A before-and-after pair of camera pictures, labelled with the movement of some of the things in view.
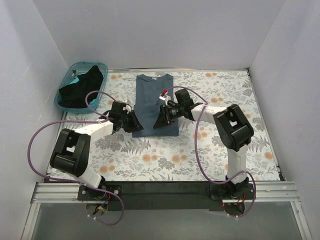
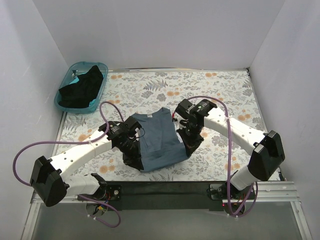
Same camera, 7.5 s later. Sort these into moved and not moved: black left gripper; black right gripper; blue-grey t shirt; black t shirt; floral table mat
Moved: blue-grey t shirt; black left gripper; black right gripper
Not moved: black t shirt; floral table mat
